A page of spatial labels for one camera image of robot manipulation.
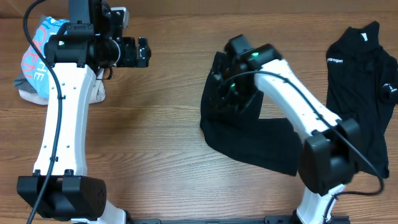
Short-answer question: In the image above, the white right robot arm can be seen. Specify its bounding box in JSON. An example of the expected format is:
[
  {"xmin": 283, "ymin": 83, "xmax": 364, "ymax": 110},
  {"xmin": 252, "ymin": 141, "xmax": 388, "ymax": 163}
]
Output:
[{"xmin": 200, "ymin": 35, "xmax": 361, "ymax": 223}]

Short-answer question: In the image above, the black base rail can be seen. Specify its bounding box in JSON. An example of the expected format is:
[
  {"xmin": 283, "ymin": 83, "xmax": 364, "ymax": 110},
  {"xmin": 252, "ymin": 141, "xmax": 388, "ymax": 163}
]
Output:
[{"xmin": 124, "ymin": 214, "xmax": 351, "ymax": 224}]

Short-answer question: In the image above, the white folded garment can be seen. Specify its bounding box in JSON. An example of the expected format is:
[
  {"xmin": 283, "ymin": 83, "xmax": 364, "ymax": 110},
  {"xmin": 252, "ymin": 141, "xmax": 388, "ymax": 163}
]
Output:
[{"xmin": 18, "ymin": 68, "xmax": 106, "ymax": 106}]

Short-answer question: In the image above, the light blue printed t-shirt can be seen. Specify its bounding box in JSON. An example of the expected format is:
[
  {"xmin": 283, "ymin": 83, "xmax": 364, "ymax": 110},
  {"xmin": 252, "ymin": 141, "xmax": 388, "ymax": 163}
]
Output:
[{"xmin": 21, "ymin": 16, "xmax": 69, "ymax": 99}]

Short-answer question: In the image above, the black hydrogen logo shirt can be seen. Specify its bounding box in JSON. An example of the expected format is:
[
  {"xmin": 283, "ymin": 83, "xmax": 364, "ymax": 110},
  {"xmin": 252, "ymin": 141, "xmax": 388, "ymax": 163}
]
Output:
[{"xmin": 326, "ymin": 21, "xmax": 397, "ymax": 179}]

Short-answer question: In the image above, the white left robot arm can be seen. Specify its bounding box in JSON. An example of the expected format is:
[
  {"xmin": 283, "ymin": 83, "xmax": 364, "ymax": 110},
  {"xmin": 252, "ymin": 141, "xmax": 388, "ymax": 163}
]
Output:
[{"xmin": 17, "ymin": 1, "xmax": 151, "ymax": 224}]

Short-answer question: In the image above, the plain black t-shirt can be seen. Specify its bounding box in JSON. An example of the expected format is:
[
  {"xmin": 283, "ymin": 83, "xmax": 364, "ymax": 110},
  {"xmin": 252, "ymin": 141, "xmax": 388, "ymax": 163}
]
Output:
[{"xmin": 200, "ymin": 52, "xmax": 302, "ymax": 176}]

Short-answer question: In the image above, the grey folded garment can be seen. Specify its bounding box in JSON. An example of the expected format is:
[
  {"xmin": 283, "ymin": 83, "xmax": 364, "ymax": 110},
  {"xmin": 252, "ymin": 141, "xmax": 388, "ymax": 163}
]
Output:
[{"xmin": 14, "ymin": 15, "xmax": 47, "ymax": 93}]

